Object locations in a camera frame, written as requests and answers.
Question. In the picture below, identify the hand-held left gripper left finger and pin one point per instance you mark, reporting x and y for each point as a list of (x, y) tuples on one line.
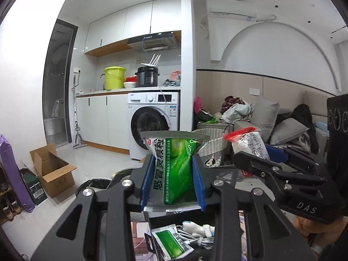
[(145, 182)]

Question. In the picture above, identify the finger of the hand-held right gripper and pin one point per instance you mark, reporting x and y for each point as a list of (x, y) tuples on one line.
[(258, 164), (277, 152)]

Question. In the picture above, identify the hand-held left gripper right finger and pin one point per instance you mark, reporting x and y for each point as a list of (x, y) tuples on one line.
[(198, 182)]

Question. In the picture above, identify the white packet with red label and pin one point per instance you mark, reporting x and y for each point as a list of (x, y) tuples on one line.
[(250, 144)]

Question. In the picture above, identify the green medicine packet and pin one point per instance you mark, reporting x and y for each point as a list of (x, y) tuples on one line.
[(170, 243), (176, 168)]

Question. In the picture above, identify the black storage box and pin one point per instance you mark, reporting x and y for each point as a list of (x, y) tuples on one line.
[(168, 219)]

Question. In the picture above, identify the plush doll with blue hair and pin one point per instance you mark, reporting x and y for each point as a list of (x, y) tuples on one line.
[(195, 227)]

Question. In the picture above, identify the person's right hand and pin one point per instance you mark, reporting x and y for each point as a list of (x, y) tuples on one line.
[(326, 228)]

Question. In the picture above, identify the small grey cushion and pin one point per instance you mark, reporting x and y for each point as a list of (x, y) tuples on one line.
[(288, 132)]

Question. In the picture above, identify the large grey cushion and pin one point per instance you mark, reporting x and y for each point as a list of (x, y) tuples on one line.
[(265, 117)]

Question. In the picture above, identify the black jacket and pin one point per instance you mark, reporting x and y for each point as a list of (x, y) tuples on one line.
[(304, 125)]

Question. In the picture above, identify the white wicker basket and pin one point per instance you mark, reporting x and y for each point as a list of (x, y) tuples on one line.
[(217, 146)]

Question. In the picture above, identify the grey sofa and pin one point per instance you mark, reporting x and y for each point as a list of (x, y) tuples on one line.
[(243, 125)]

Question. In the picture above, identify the black trash bin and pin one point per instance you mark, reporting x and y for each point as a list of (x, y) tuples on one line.
[(95, 184)]

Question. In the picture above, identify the black bin with items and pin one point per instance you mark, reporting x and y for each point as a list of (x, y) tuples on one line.
[(138, 232)]

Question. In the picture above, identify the light blue cloth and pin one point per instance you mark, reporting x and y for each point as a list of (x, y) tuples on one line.
[(322, 127)]

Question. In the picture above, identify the grey side table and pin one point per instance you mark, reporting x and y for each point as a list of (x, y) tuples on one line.
[(214, 126)]

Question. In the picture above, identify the pile of clothes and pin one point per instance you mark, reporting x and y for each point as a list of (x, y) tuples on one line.
[(236, 110)]

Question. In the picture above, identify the green plastic bag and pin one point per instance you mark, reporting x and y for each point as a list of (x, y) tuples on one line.
[(210, 119)]

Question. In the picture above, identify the white lower cabinets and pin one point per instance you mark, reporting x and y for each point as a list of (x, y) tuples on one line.
[(108, 119)]

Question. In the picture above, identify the white cabinets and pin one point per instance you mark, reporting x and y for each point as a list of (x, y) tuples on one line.
[(108, 119), (136, 21)]

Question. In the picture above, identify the flat mop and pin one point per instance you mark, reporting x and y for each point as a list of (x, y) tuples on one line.
[(79, 141)]

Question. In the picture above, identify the white washing machine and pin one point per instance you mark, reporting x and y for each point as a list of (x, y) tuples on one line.
[(152, 99)]

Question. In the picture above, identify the open cardboard box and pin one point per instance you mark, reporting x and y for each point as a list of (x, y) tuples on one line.
[(54, 176)]

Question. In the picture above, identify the stacked red and white bowls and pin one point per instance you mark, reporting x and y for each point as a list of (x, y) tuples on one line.
[(130, 83)]

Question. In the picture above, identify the dark cloth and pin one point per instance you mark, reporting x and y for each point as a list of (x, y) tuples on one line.
[(171, 83)]

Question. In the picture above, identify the black pressure cooker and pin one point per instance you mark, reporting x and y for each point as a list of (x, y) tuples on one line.
[(146, 77)]

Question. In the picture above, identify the green plastic bucket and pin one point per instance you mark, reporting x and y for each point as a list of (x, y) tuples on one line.
[(114, 78)]

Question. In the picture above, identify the red plastic bag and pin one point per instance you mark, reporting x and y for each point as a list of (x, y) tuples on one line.
[(176, 75)]

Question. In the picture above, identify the dark green carton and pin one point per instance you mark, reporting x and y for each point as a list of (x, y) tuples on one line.
[(34, 189)]

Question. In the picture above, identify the white router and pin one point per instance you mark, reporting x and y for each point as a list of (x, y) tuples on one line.
[(152, 63)]

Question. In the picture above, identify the purple bag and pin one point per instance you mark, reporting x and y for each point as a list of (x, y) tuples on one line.
[(15, 174)]

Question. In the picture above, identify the dark glass door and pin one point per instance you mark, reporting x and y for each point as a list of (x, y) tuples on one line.
[(58, 81)]

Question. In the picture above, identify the collection of shoes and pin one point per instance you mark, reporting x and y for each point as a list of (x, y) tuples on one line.
[(8, 207)]

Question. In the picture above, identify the range hood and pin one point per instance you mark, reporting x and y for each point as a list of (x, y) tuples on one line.
[(155, 41)]

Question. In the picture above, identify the wooden shoe rack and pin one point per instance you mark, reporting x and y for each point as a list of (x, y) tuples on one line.
[(3, 193)]

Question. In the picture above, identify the white upper cabinets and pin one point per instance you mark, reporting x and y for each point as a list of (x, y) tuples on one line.
[(136, 21)]

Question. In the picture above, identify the white kitchen wall socket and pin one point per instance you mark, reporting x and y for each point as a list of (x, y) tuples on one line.
[(77, 70)]

